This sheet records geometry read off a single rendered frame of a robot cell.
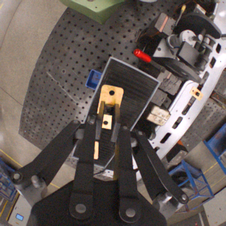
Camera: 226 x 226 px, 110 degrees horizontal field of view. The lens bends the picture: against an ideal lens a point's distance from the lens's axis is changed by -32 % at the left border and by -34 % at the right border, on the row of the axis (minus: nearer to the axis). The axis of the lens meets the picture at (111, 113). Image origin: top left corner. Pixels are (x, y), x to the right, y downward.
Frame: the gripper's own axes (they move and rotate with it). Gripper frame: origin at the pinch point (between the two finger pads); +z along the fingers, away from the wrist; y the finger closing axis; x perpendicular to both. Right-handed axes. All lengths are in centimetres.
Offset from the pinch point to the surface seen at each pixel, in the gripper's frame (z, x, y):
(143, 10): 57, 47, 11
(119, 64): 12.6, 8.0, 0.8
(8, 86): 135, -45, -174
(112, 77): 12.8, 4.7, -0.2
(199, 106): 28, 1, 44
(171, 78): 20.5, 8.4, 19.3
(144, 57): 13.8, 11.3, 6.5
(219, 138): 110, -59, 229
